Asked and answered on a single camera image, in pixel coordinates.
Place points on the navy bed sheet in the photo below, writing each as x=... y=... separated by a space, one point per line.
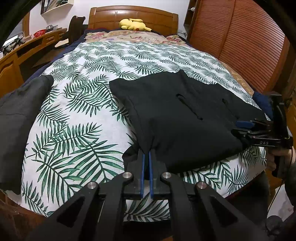
x=62 y=53

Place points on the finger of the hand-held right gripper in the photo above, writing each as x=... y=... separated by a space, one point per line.
x=242 y=133
x=248 y=124

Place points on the navy blue cloth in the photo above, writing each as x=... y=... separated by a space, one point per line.
x=263 y=104

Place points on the black jacket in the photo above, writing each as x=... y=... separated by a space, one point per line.
x=189 y=115

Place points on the person's grey clothing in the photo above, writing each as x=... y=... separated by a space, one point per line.
x=266 y=192

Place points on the yellow plush toy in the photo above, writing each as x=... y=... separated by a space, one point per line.
x=134 y=24

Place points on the floral bed sheet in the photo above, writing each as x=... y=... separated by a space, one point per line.
x=129 y=36

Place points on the person's right hand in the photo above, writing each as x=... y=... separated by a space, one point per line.
x=270 y=160

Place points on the wooden bed headboard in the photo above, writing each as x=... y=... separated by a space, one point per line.
x=108 y=17

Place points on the white wall shelf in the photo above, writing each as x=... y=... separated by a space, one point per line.
x=57 y=7

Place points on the dark grey garment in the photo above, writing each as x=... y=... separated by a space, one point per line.
x=18 y=127

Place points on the red basket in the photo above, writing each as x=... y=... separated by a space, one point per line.
x=39 y=33

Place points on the leaf print blanket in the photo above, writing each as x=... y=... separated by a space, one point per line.
x=92 y=104

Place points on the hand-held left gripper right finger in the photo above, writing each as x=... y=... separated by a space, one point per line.
x=151 y=176

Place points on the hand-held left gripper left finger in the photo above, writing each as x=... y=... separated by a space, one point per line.
x=143 y=176

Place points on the wooden desk cabinet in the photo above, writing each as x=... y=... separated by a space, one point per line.
x=25 y=55

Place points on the black chair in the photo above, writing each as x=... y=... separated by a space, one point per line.
x=75 y=27

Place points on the wooden louvered wardrobe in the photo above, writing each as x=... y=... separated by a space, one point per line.
x=242 y=39

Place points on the dark desk clutter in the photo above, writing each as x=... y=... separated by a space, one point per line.
x=12 y=44

